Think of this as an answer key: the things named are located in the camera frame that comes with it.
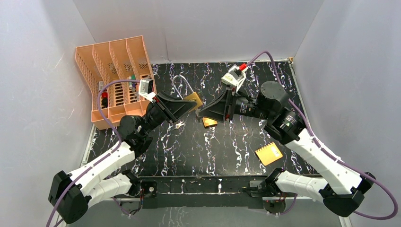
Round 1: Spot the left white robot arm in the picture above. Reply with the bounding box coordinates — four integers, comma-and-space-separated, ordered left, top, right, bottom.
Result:
46, 92, 202, 227

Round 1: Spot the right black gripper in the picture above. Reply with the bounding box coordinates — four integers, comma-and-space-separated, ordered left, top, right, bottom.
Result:
198, 84, 273, 123

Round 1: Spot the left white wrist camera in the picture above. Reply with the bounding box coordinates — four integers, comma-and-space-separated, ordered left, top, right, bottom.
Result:
138, 78, 156, 102

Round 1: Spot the brass padlock centre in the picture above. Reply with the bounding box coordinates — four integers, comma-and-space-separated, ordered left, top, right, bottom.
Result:
202, 117, 218, 128

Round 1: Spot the brass padlock long shackle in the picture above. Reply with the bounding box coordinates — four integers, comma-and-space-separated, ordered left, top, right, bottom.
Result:
171, 75, 203, 112

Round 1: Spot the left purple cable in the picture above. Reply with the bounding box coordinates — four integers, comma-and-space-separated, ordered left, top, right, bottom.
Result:
45, 79, 141, 227

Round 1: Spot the orange spiral notebook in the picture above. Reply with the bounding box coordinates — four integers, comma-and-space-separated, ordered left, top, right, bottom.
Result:
255, 142, 283, 166

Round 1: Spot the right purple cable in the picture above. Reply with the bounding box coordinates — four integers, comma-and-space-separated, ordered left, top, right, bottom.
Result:
245, 51, 399, 220

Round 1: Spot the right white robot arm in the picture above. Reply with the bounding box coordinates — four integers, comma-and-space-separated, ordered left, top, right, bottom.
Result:
199, 81, 373, 217

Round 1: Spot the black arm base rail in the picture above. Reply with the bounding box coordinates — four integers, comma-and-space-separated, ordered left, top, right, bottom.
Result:
62, 175, 345, 217

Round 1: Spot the silver key bunch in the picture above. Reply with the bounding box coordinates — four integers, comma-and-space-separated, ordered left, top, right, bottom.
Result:
175, 122, 185, 129

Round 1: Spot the orange plastic file organizer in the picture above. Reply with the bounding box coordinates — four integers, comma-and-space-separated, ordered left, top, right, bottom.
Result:
75, 35, 154, 130

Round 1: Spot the purple cable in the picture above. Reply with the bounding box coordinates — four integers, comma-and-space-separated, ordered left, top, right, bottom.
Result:
45, 79, 141, 227
245, 51, 399, 220

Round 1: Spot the red black item in organizer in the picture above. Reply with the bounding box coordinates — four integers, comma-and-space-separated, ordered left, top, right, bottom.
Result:
100, 91, 108, 109

